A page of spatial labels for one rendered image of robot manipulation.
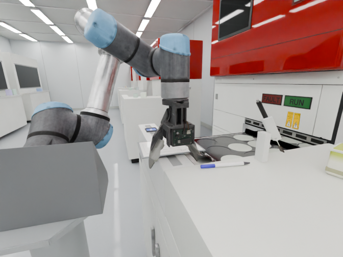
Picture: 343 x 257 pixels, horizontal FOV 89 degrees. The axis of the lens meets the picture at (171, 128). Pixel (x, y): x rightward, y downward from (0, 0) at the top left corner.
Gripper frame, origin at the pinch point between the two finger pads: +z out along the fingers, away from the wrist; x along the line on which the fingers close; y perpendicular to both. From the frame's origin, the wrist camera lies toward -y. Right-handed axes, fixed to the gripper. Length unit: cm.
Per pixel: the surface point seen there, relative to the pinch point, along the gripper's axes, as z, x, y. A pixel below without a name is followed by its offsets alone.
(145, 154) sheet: -2.5, -7.8, -4.2
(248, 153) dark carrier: 4.6, 34.7, -7.5
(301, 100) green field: -16, 57, -6
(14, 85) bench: -18, -287, -574
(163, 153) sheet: -2.5, -2.5, -3.2
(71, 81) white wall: -26, -188, -805
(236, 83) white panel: -23, 58, -50
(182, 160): -1.6, 2.5, 1.5
